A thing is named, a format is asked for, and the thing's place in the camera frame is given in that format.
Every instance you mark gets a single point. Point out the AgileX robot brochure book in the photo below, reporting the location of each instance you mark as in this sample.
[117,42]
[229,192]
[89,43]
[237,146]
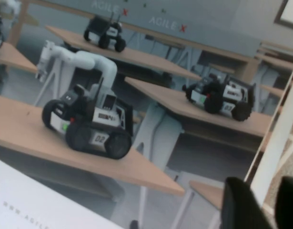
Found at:
[136,71]

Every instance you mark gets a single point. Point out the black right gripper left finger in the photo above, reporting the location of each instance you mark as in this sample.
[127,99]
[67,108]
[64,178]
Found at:
[241,207]

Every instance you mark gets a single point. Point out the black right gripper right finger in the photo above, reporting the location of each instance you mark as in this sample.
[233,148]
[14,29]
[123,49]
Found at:
[289,205]

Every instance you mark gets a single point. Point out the grey white-checked tablecloth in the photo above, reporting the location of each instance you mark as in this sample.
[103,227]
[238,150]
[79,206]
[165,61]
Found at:
[288,155]

